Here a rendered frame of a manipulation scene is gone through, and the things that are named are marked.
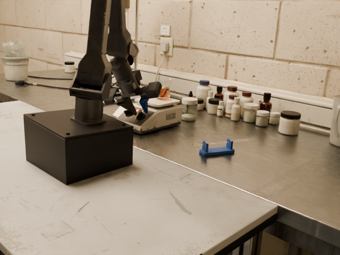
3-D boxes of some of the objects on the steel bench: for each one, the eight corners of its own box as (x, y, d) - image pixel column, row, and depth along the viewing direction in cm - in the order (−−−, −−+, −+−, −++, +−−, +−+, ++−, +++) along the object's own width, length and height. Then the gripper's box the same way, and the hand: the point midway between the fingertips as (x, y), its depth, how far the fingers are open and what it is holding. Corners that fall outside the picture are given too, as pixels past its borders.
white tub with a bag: (18, 82, 196) (15, 40, 189) (-4, 80, 200) (-8, 38, 194) (36, 79, 208) (34, 39, 202) (14, 76, 213) (12, 37, 207)
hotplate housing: (140, 135, 121) (141, 111, 119) (114, 126, 129) (115, 103, 127) (185, 123, 137) (187, 101, 135) (160, 116, 145) (160, 95, 143)
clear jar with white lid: (188, 122, 138) (190, 101, 136) (177, 119, 142) (178, 98, 140) (199, 120, 143) (201, 99, 140) (187, 116, 147) (189, 96, 144)
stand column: (134, 93, 180) (138, -71, 160) (131, 92, 182) (134, -70, 162) (139, 92, 182) (143, -69, 162) (135, 91, 184) (138, -69, 164)
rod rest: (204, 156, 106) (205, 144, 105) (198, 152, 109) (199, 140, 108) (235, 153, 110) (236, 141, 109) (228, 149, 113) (229, 137, 112)
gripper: (93, 85, 116) (113, 123, 126) (150, 76, 110) (166, 116, 119) (100, 73, 121) (119, 111, 130) (154, 64, 115) (169, 104, 124)
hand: (137, 105), depth 123 cm, fingers open, 4 cm apart
